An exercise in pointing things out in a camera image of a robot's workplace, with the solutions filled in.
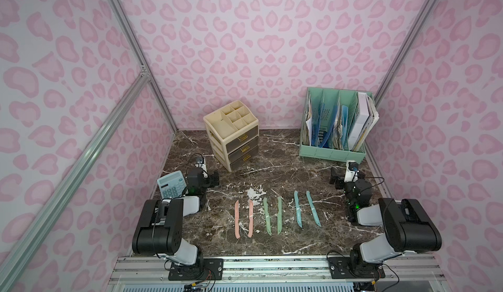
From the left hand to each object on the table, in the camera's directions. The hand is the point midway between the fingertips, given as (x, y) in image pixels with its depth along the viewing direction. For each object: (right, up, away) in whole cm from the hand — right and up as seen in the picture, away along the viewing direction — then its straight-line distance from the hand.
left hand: (206, 168), depth 95 cm
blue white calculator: (-16, -8, 0) cm, 18 cm away
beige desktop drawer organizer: (+15, +15, -11) cm, 24 cm away
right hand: (+64, +2, -5) cm, 65 cm away
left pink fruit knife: (+16, -21, -9) cm, 28 cm away
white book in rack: (+75, +24, -3) cm, 79 cm away
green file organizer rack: (+62, +21, -2) cm, 66 cm away
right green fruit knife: (+35, -20, -8) cm, 41 cm away
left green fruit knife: (+30, -21, -9) cm, 37 cm away
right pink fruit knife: (+22, -21, -9) cm, 32 cm away
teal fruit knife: (+43, -17, -7) cm, 47 cm away
